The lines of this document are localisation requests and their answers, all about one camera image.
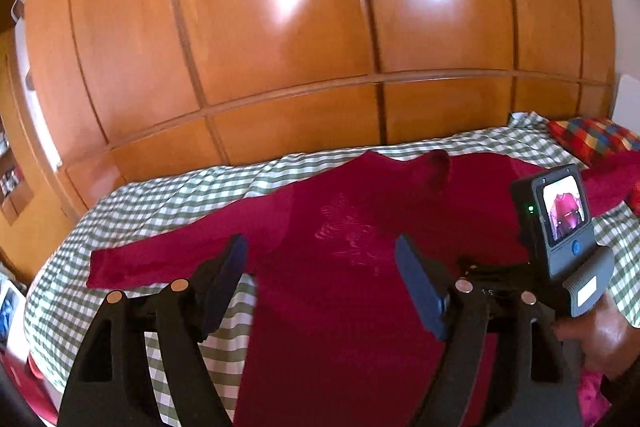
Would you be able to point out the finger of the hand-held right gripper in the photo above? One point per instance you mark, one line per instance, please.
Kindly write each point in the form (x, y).
(492, 269)

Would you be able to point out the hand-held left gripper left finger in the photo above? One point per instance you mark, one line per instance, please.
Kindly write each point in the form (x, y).
(231, 268)

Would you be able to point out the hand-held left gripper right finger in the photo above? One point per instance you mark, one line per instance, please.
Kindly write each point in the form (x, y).
(416, 277)

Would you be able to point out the red long-sleeved shirt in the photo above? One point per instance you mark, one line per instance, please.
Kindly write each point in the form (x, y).
(325, 307)

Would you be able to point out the person's right hand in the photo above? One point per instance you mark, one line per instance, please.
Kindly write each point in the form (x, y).
(602, 337)

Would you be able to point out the red cloth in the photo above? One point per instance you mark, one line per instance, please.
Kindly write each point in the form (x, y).
(615, 179)

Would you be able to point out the colourful checked pillow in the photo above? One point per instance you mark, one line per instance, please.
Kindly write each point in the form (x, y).
(592, 137)

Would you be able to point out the green checked bed sheet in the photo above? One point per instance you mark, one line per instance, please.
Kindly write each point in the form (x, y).
(150, 202)

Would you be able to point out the white board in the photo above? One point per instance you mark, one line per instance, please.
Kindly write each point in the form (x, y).
(629, 99)

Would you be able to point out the pink fluffy cloth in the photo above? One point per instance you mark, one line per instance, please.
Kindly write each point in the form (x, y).
(591, 399)

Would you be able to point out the red bed cover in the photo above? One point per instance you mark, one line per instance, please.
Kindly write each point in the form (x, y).
(42, 387)

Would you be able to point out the white and blue item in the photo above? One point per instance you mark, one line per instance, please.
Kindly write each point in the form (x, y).
(9, 312)

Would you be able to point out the wooden shelf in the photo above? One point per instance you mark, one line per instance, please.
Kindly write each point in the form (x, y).
(10, 177)

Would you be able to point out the wooden wardrobe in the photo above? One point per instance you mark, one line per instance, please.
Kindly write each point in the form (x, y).
(300, 32)

